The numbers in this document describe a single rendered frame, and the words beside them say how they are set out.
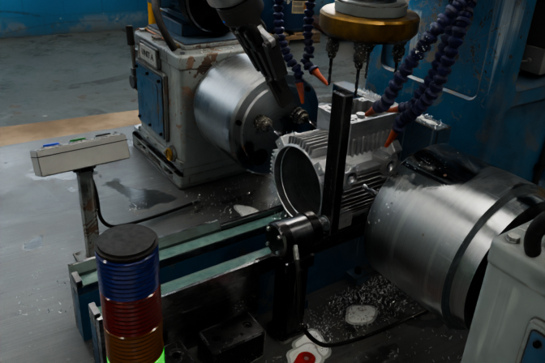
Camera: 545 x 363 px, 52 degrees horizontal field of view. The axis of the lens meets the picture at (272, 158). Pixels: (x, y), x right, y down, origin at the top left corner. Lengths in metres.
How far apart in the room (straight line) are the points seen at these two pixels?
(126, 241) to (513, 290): 0.46
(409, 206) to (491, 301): 0.18
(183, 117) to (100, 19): 5.24
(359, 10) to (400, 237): 0.39
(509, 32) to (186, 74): 0.72
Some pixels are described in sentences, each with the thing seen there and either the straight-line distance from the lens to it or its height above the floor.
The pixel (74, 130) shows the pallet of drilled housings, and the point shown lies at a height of 0.15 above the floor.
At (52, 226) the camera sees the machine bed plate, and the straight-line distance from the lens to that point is 1.39.
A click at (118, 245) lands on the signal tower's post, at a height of 1.22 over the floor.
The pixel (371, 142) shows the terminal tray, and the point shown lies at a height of 1.10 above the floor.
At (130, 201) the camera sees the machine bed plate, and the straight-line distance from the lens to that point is 1.45.
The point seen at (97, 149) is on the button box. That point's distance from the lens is 1.12.
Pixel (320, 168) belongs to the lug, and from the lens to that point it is 1.00.
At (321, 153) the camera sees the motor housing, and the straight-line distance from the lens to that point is 1.03.
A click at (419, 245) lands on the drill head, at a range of 0.84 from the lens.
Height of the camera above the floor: 1.53
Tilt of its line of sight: 26 degrees down
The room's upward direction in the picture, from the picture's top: 3 degrees clockwise
